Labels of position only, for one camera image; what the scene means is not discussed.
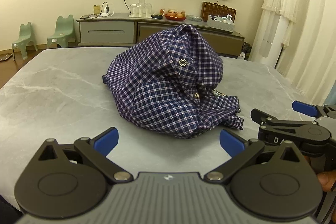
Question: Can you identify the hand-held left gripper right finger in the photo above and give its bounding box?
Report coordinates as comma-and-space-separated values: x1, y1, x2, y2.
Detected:
203, 129, 302, 184

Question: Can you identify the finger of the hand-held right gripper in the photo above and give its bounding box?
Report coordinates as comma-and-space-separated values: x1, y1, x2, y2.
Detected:
292, 101, 336, 119
251, 108, 319, 133

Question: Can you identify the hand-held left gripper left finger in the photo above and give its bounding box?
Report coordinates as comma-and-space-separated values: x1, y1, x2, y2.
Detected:
37, 127, 133, 184

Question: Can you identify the navy plaid shirt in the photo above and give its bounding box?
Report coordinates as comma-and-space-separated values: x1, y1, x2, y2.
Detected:
102, 25, 244, 140

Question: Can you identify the person's right hand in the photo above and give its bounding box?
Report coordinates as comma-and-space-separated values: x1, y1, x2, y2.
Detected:
304, 156, 336, 192

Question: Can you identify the white standing air conditioner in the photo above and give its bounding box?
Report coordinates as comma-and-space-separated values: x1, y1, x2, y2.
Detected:
259, 7, 290, 68

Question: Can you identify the white curtain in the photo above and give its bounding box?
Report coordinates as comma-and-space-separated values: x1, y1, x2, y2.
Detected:
286, 0, 336, 106

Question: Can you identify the grey television cabinet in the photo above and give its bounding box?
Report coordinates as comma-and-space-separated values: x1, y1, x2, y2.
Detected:
76, 13, 246, 58

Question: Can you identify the wooden board box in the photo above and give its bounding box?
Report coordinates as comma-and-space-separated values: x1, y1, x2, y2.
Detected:
202, 2, 237, 22

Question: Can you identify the green plastic child chair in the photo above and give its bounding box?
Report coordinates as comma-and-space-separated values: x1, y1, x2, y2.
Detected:
12, 22, 38, 60
47, 14, 75, 48

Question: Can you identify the white power strip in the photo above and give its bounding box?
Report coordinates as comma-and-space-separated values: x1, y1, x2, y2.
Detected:
101, 2, 116, 17

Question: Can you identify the red fruit bowl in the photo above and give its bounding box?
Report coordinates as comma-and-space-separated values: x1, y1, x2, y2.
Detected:
164, 9, 187, 21

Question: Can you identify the clear glass cup set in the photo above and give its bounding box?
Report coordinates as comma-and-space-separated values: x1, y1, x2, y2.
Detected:
129, 0, 153, 18

